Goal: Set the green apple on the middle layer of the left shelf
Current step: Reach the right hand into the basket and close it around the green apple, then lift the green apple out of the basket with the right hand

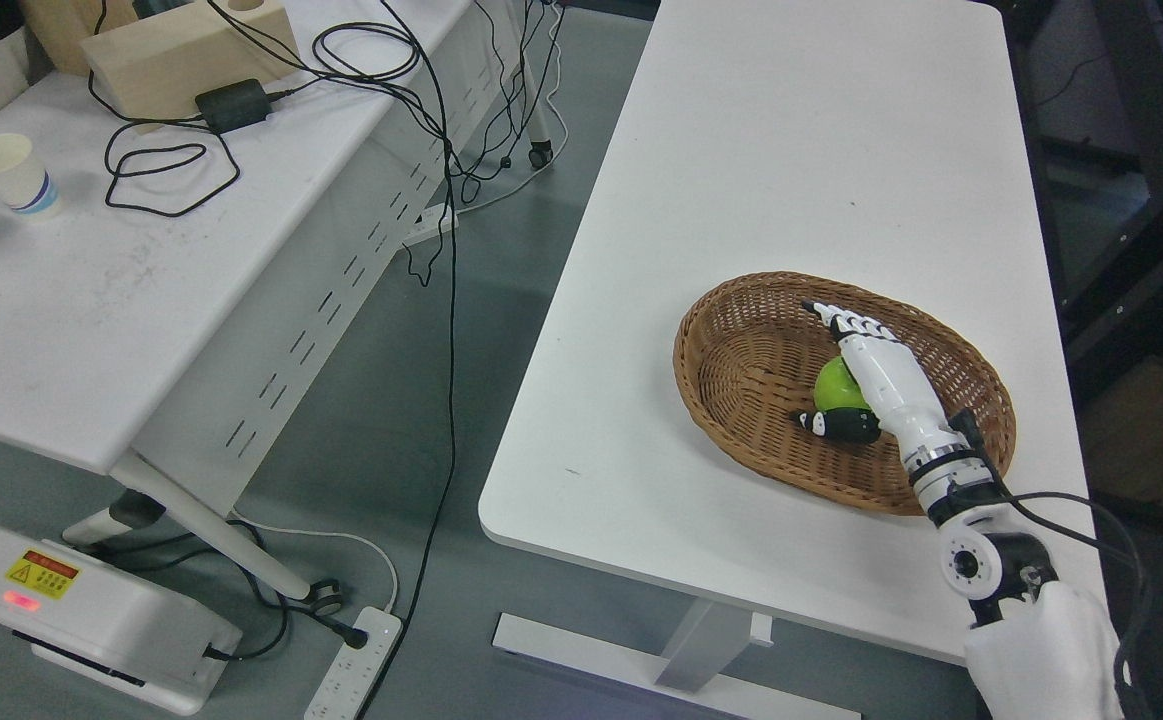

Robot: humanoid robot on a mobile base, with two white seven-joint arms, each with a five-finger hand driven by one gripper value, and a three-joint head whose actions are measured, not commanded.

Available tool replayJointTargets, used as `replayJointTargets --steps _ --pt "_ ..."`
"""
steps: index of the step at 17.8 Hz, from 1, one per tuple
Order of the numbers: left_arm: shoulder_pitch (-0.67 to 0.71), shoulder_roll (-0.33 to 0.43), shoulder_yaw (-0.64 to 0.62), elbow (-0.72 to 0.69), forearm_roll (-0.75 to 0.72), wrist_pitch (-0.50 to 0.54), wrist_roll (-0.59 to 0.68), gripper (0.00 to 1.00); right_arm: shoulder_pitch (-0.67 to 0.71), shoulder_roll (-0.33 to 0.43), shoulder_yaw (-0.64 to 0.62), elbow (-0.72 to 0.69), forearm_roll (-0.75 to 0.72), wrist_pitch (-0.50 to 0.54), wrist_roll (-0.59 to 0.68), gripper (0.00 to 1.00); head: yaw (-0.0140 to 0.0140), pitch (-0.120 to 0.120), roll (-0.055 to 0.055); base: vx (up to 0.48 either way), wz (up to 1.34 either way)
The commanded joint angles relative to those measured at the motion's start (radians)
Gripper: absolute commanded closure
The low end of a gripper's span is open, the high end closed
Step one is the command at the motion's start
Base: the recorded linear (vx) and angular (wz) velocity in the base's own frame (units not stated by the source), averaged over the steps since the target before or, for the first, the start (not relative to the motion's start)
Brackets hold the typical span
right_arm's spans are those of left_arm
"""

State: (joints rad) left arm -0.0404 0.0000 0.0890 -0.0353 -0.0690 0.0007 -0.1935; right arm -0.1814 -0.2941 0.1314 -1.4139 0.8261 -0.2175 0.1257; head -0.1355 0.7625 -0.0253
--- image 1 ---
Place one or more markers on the brown wicker basket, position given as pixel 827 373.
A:
pixel 746 357

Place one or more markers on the white floor device warning label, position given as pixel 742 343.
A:
pixel 134 636

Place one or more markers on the white power strip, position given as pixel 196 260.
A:
pixel 343 692
pixel 433 221

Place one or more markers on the green apple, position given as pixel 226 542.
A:
pixel 835 387

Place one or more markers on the paper cup blue stripe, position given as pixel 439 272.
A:
pixel 26 186

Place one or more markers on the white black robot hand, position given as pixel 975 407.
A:
pixel 899 393

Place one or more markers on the black power adapter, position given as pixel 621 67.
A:
pixel 234 106

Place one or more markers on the white table with pedestal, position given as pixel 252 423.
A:
pixel 873 142

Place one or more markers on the white folding desk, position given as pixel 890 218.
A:
pixel 161 329

